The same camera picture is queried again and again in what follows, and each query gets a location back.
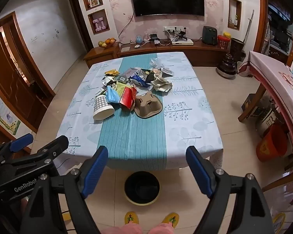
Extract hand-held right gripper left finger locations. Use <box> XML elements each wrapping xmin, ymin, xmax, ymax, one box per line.
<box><xmin>19</xmin><ymin>146</ymin><xmax>108</xmax><ymax>234</ymax></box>

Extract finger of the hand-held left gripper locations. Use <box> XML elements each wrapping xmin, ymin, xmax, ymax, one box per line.
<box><xmin>0</xmin><ymin>133</ymin><xmax>34</xmax><ymax>158</ymax></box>
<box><xmin>22</xmin><ymin>135</ymin><xmax>69</xmax><ymax>173</ymax></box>

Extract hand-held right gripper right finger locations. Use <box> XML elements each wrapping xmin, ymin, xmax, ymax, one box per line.
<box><xmin>186</xmin><ymin>146</ymin><xmax>275</xmax><ymax>234</ymax></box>

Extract round black trash bin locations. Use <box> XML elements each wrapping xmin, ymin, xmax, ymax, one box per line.
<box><xmin>124</xmin><ymin>171</ymin><xmax>160</xmax><ymax>206</ymax></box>

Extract checked paper cup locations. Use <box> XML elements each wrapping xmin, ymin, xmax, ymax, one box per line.
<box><xmin>93</xmin><ymin>95</ymin><xmax>115</xmax><ymax>121</ymax></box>

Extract blue face mask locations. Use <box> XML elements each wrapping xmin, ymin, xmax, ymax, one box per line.
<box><xmin>105</xmin><ymin>85</ymin><xmax>121</xmax><ymax>104</ymax></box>

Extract red packet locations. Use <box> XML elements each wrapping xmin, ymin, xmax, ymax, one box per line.
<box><xmin>120</xmin><ymin>86</ymin><xmax>137</xmax><ymax>111</ymax></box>

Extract gold green packet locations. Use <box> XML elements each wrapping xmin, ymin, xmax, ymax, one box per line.
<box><xmin>116</xmin><ymin>82</ymin><xmax>131</xmax><ymax>95</ymax></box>

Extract silver wrapper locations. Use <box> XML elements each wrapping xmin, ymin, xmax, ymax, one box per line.
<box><xmin>103</xmin><ymin>76</ymin><xmax>118</xmax><ymax>86</ymax></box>

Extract beige cloth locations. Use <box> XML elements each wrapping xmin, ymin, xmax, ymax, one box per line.
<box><xmin>151</xmin><ymin>74</ymin><xmax>173</xmax><ymax>93</ymax></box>

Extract blue white packet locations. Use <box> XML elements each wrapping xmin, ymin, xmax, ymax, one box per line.
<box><xmin>130</xmin><ymin>74</ymin><xmax>147</xmax><ymax>87</ymax></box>

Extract grey card packet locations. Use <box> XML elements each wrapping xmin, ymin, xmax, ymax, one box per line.
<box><xmin>119</xmin><ymin>68</ymin><xmax>138</xmax><ymax>82</ymax></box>

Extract clear plastic bottle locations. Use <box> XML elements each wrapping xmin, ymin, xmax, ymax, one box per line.
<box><xmin>149</xmin><ymin>57</ymin><xmax>166</xmax><ymax>69</ymax></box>

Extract yellow slipper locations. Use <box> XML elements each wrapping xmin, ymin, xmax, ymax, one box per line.
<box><xmin>162</xmin><ymin>213</ymin><xmax>179</xmax><ymax>225</ymax></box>
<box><xmin>124</xmin><ymin>211</ymin><xmax>139</xmax><ymax>225</ymax></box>

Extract pink pants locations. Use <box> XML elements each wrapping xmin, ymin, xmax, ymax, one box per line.
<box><xmin>105</xmin><ymin>222</ymin><xmax>174</xmax><ymax>234</ymax></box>

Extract wooden door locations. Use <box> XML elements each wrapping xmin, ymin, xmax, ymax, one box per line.
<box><xmin>0</xmin><ymin>12</ymin><xmax>55</xmax><ymax>132</ymax></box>

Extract white teal printed tablecloth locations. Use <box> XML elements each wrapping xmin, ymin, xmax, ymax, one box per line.
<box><xmin>54</xmin><ymin>52</ymin><xmax>224</xmax><ymax>170</ymax></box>

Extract orange bucket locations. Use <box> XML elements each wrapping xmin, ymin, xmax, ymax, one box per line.
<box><xmin>256</xmin><ymin>124</ymin><xmax>289</xmax><ymax>162</ymax></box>

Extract wooden side cabinet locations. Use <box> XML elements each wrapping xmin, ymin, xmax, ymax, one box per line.
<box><xmin>83</xmin><ymin>46</ymin><xmax>120</xmax><ymax>69</ymax></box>

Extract brown ceramic jar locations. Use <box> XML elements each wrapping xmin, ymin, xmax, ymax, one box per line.
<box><xmin>217</xmin><ymin>54</ymin><xmax>237</xmax><ymax>78</ymax></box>

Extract pink printed tablecloth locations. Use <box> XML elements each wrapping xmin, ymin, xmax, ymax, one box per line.
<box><xmin>239</xmin><ymin>51</ymin><xmax>293</xmax><ymax>137</ymax></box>

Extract long wooden television cabinet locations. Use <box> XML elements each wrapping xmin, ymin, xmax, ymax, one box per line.
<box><xmin>117</xmin><ymin>38</ymin><xmax>231</xmax><ymax>67</ymax></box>

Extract fruit bowl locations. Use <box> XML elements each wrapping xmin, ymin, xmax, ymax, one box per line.
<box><xmin>98</xmin><ymin>38</ymin><xmax>117</xmax><ymax>48</ymax></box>

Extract dark brown bin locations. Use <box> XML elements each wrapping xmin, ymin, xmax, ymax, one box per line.
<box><xmin>230</xmin><ymin>38</ymin><xmax>246</xmax><ymax>62</ymax></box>

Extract white set-top box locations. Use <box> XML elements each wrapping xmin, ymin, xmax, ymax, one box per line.
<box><xmin>171</xmin><ymin>39</ymin><xmax>194</xmax><ymax>46</ymax></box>

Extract red container yellow lid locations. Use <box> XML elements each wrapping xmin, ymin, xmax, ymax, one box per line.
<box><xmin>218</xmin><ymin>32</ymin><xmax>231</xmax><ymax>50</ymax></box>

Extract black tripod stand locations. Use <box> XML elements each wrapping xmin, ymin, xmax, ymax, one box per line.
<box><xmin>173</xmin><ymin>30</ymin><xmax>188</xmax><ymax>42</ymax></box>

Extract dark air fryer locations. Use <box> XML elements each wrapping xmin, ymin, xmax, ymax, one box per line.
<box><xmin>202</xmin><ymin>26</ymin><xmax>218</xmax><ymax>45</ymax></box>

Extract long metal stick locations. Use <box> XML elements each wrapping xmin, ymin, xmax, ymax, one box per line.
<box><xmin>243</xmin><ymin>10</ymin><xmax>255</xmax><ymax>43</ymax></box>

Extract wall poster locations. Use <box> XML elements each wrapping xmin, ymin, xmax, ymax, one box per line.
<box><xmin>0</xmin><ymin>88</ymin><xmax>21</xmax><ymax>135</ymax></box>

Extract wall power strip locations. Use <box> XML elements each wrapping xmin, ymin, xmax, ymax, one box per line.
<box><xmin>163</xmin><ymin>26</ymin><xmax>187</xmax><ymax>32</ymax></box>

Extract black television cable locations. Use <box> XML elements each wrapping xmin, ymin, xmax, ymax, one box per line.
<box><xmin>118</xmin><ymin>10</ymin><xmax>136</xmax><ymax>44</ymax></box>

